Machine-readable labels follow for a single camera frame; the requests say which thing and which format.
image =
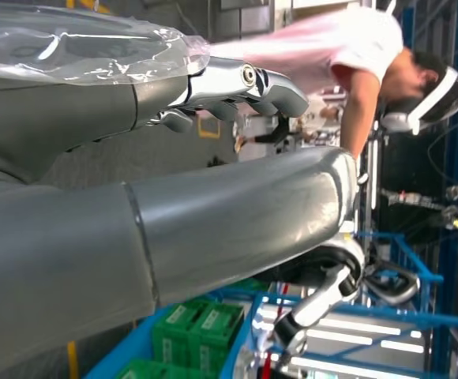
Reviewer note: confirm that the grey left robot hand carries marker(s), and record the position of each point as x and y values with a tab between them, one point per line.
233	219

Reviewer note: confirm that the silver black curved machine part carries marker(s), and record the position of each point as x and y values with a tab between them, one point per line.
320	308

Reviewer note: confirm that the blue metal shelf rack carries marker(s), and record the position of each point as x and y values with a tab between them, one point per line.
134	340

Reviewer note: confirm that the person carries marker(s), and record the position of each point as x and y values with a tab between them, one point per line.
351	42
268	138

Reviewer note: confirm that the green plastic crate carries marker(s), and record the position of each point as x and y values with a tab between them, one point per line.
217	329
153	370
174	329

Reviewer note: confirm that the white VR headset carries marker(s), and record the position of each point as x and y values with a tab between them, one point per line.
438	97

